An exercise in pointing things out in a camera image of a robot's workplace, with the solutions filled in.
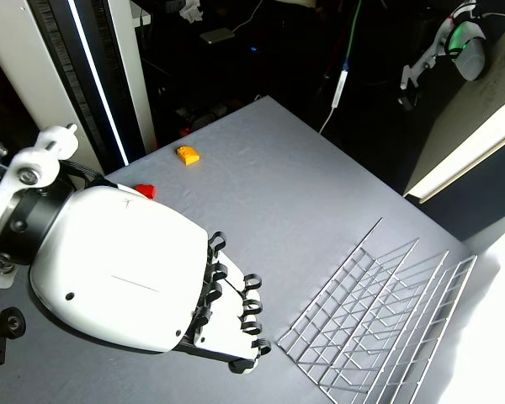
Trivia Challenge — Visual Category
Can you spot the cream paperback book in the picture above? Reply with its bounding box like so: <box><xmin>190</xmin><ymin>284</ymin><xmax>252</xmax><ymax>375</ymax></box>
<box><xmin>402</xmin><ymin>12</ymin><xmax>505</xmax><ymax>205</ymax></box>

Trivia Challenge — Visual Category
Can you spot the orange toy brick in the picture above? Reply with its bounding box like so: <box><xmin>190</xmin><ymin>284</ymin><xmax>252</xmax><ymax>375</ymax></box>
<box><xmin>175</xmin><ymin>145</ymin><xmax>202</xmax><ymax>167</ymax></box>

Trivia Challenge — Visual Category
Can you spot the flat grey device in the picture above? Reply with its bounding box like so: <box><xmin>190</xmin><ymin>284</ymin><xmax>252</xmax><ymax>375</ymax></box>
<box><xmin>199</xmin><ymin>27</ymin><xmax>236</xmax><ymax>45</ymax></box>

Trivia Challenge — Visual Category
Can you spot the crumpled white paper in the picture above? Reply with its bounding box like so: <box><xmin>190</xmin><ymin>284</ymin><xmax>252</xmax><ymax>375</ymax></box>
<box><xmin>179</xmin><ymin>0</ymin><xmax>204</xmax><ymax>23</ymax></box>

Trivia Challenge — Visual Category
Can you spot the white wire file rack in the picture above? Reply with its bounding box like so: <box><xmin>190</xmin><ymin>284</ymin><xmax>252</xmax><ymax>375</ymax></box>
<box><xmin>276</xmin><ymin>216</ymin><xmax>479</xmax><ymax>404</ymax></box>

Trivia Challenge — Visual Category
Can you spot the thin white cable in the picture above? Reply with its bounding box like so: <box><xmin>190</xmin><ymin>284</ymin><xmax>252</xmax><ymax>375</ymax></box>
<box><xmin>231</xmin><ymin>0</ymin><xmax>265</xmax><ymax>33</ymax></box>

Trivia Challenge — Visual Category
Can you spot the white adapter with cable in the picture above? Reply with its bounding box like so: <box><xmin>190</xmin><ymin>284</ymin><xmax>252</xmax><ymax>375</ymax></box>
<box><xmin>318</xmin><ymin>69</ymin><xmax>349</xmax><ymax>135</ymax></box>

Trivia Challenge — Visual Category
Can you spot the green cable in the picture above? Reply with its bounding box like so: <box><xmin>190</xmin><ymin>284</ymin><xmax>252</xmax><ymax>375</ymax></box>
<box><xmin>343</xmin><ymin>0</ymin><xmax>364</xmax><ymax>66</ymax></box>

